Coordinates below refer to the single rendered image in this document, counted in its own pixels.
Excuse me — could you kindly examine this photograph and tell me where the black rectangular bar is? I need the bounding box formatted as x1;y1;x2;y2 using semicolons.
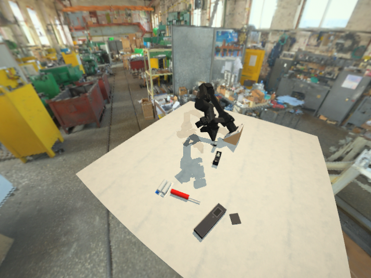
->
194;203;226;239

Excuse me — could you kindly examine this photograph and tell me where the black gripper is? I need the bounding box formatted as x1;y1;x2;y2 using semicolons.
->
200;112;225;141

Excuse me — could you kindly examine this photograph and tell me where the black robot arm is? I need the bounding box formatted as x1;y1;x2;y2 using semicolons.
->
195;83;239;134

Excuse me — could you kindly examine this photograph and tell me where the red-handled screwdriver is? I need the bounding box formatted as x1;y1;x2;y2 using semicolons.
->
171;189;201;202

